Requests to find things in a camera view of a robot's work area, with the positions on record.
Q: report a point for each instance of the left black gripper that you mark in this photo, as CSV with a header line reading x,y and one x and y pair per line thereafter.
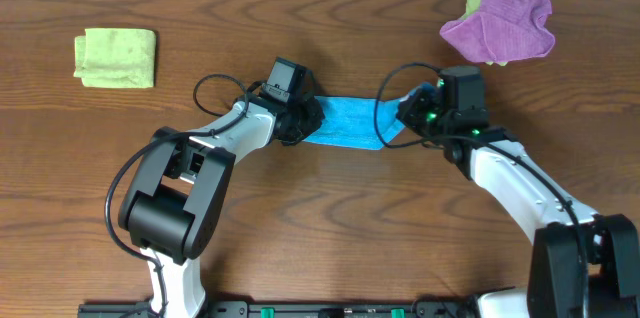
x,y
307,119

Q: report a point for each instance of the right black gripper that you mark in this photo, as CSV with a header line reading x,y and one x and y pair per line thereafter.
x,y
408,109

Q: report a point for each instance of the blue cloth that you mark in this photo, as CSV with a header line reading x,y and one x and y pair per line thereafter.
x,y
349,121

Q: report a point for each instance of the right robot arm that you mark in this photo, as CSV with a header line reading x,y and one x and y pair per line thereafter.
x,y
583,264

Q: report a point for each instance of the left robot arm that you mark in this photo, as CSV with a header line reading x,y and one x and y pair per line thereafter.
x,y
174,202

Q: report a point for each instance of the crumpled green cloth under purple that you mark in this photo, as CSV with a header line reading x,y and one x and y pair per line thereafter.
x,y
471,6

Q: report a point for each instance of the folded green cloth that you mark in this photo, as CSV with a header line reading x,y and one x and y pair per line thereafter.
x,y
115,58

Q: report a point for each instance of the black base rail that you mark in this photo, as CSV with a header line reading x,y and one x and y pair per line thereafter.
x,y
242,309

